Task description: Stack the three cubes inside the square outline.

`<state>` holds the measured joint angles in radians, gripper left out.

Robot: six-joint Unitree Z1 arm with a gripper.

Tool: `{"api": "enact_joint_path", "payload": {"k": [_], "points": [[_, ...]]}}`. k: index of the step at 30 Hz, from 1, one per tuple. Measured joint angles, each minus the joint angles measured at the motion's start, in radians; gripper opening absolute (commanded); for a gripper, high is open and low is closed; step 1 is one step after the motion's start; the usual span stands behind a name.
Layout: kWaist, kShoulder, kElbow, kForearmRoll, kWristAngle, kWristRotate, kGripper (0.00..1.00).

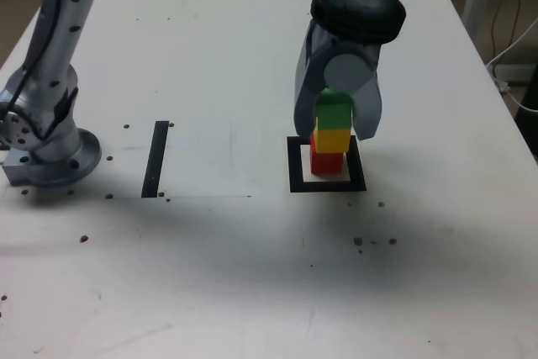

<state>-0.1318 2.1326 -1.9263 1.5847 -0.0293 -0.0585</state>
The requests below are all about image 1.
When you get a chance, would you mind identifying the red cube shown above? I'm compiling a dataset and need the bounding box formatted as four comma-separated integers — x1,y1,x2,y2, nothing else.
309,134,345,176

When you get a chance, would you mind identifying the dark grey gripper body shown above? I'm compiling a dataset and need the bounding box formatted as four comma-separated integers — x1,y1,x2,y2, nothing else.
330,36,382,71

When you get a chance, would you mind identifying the yellow cube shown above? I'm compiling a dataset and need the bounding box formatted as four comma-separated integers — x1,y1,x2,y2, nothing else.
313,126,351,154

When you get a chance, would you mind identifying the black tape square outline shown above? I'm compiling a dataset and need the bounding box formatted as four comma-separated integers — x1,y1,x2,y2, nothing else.
286,135,367,194

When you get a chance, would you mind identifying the green cube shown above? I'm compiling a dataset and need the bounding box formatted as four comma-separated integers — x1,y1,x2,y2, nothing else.
314,87,354,131

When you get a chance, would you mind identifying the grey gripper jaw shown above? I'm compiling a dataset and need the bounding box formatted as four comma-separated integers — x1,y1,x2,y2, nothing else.
323,53,384,142
292,21,336,137

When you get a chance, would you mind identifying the black tape strip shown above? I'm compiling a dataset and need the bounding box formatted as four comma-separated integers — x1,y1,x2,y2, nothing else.
140,120,170,199

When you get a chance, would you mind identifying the white cable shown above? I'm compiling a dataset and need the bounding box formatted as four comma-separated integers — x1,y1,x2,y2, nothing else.
486,17,538,113

